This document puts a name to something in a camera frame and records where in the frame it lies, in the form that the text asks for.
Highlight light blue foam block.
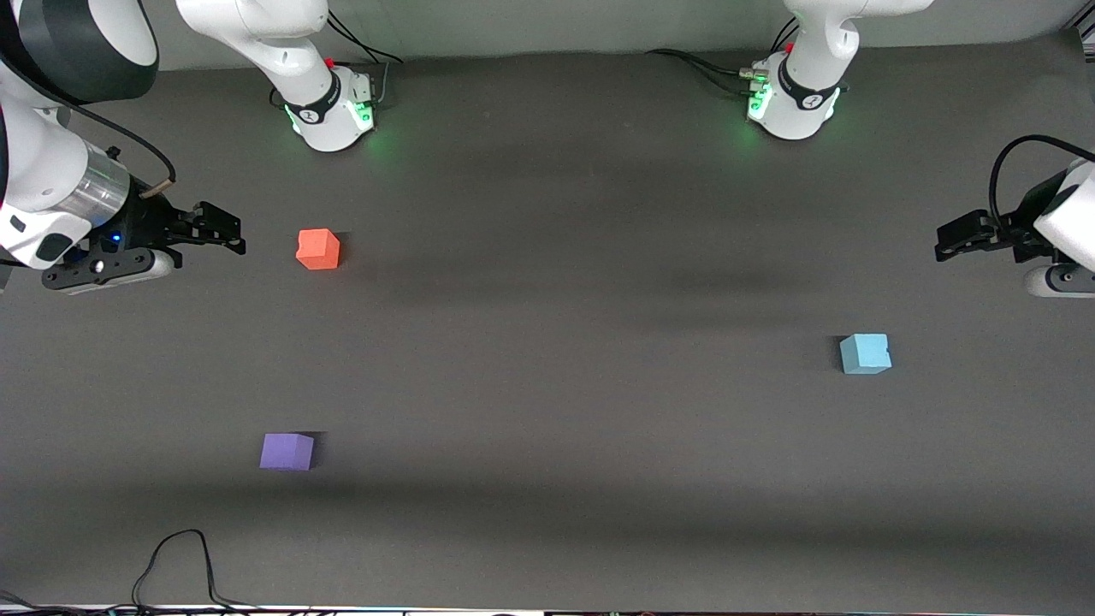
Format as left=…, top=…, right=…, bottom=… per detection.
left=838, top=333, right=892, bottom=376

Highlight orange foam block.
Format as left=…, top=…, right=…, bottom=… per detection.
left=296, top=228, right=341, bottom=271

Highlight purple foam block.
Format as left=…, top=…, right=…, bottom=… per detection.
left=259, top=433, right=316, bottom=472

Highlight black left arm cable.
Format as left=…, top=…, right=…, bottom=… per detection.
left=989, top=134, right=1095, bottom=228

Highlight black right base cables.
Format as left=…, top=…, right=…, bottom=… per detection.
left=325, top=10, right=405, bottom=66

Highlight black base cables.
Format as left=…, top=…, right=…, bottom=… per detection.
left=646, top=49, right=767, bottom=97
left=325, top=10, right=405, bottom=66

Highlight black looped table cable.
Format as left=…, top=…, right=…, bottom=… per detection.
left=132, top=529, right=257, bottom=613

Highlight black left base cables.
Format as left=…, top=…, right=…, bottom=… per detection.
left=646, top=49, right=767, bottom=97

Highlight black table edge cable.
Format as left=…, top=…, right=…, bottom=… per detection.
left=0, top=589, right=129, bottom=614

